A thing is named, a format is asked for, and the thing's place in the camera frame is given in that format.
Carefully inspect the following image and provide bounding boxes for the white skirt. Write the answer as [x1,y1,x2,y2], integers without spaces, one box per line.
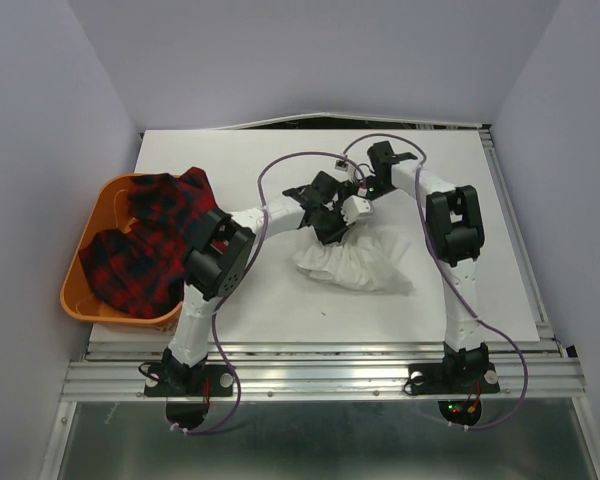
[293,224,413,295]

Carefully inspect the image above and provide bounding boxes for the red plaid skirt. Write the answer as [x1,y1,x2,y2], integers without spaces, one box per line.
[79,167,217,319]

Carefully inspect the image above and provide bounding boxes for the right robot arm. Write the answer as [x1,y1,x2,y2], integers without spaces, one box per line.
[350,140,489,390]

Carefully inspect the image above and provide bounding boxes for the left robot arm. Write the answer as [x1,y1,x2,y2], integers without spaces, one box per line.
[161,172,373,394]

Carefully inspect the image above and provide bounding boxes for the orange plastic basket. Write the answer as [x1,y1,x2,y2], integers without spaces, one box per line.
[60,174,181,331]

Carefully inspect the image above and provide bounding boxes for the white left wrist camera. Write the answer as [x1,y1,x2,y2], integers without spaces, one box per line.
[340,195,374,225]

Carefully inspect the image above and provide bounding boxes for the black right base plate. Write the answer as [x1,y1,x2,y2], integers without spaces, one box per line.
[402,362,500,429]

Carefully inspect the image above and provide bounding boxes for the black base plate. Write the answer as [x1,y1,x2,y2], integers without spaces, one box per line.
[138,362,242,436]
[402,362,500,429]

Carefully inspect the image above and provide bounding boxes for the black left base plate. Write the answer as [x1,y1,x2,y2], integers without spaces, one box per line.
[138,362,242,436]

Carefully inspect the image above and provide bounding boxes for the aluminium frame rails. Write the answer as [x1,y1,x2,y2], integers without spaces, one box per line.
[41,130,596,479]

